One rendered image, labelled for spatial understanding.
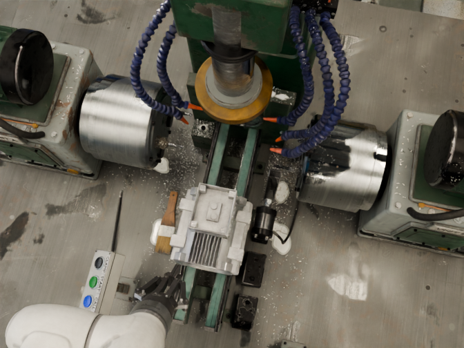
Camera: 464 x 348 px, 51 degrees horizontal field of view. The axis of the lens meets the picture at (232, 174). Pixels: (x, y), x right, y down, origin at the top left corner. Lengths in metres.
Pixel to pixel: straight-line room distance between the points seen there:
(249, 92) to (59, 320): 0.61
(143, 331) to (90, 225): 0.76
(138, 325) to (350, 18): 1.35
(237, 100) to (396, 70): 0.86
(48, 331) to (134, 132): 0.57
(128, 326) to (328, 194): 0.63
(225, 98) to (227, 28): 0.27
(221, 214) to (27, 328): 0.54
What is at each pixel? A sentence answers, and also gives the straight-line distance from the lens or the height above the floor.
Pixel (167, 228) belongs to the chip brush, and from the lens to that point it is 1.59.
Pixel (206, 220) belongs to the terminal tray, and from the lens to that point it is 1.27.
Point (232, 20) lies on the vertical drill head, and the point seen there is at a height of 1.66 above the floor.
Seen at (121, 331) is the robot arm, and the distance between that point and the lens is 0.95.
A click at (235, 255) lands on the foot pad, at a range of 1.29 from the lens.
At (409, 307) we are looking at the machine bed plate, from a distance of 1.64.
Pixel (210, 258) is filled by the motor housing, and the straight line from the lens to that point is 1.26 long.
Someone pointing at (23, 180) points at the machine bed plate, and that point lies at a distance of 1.77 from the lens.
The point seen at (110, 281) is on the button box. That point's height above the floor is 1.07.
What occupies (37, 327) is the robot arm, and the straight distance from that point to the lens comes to 1.00.
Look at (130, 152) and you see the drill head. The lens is 1.36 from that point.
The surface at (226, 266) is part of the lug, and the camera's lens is 1.27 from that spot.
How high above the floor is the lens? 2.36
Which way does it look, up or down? 74 degrees down
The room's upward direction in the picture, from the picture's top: 4 degrees counter-clockwise
